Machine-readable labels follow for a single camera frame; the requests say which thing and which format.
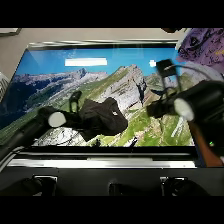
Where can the black garment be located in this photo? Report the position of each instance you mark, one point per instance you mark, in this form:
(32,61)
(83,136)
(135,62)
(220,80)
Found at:
(101,117)

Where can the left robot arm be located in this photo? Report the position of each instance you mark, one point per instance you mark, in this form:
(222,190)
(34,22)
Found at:
(30,128)

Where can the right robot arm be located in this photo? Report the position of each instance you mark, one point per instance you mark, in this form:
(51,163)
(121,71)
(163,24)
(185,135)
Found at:
(203,101)

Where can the purple printed garment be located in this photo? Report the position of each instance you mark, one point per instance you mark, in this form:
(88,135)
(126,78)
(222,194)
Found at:
(204,46)

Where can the silver frame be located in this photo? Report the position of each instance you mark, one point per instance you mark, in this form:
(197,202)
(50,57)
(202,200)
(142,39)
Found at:
(100,163)

